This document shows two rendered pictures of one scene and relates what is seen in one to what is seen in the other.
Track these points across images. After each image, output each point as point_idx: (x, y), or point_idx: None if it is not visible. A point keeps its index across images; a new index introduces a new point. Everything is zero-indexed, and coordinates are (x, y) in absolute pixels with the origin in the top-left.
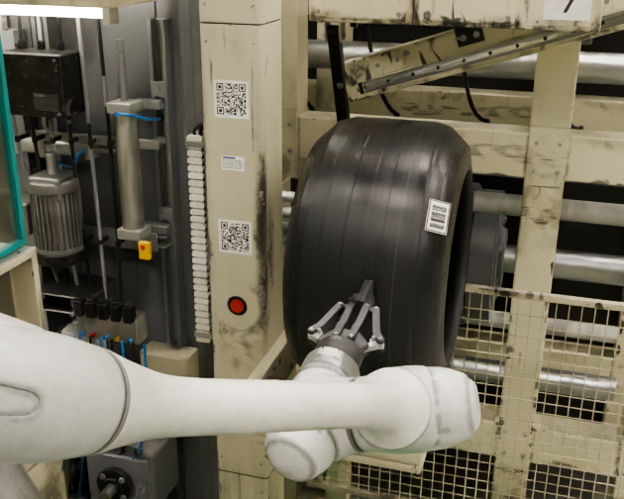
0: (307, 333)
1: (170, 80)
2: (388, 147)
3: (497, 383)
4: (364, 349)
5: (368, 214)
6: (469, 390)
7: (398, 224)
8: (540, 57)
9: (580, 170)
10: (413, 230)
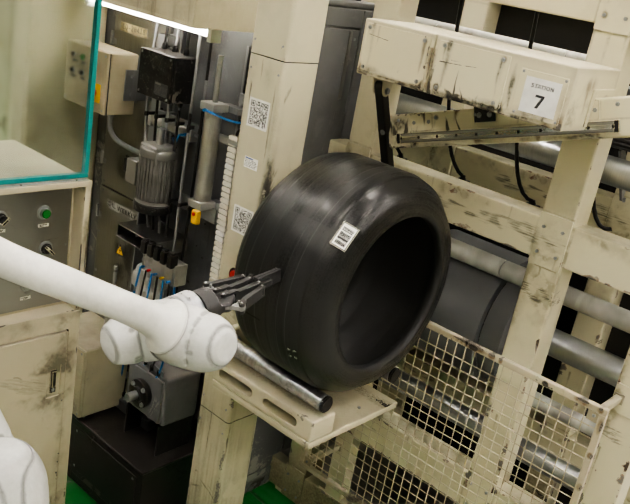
0: None
1: None
2: (342, 176)
3: (454, 427)
4: (225, 305)
5: (298, 220)
6: (218, 332)
7: (313, 233)
8: (561, 151)
9: (576, 262)
10: (321, 240)
